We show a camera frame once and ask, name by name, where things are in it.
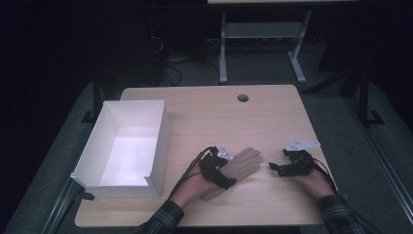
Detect black stand post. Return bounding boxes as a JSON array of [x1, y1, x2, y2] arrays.
[[81, 62, 105, 124], [356, 62, 386, 129]]

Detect white box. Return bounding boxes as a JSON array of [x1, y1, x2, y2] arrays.
[[70, 98, 172, 198]]

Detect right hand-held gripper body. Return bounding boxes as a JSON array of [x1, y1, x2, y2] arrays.
[[282, 139, 321, 178]]

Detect grey metal table frame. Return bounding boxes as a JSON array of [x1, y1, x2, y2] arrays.
[[218, 9, 313, 86]]

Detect tangle of floor cables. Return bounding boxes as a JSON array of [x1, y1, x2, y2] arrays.
[[148, 33, 191, 88]]

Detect person's right hand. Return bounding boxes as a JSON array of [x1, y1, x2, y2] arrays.
[[293, 168, 337, 200]]

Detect person's left hand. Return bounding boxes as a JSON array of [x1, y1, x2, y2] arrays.
[[169, 171, 222, 210]]

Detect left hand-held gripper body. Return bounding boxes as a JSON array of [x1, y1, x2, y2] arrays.
[[198, 144, 235, 184]]

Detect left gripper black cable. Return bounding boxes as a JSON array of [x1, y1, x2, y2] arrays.
[[168, 146, 219, 200]]

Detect beige knit glove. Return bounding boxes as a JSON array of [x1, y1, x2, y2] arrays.
[[201, 146, 264, 203]]

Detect metal floor rail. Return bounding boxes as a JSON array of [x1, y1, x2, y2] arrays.
[[344, 97, 413, 216], [41, 177, 83, 234]]

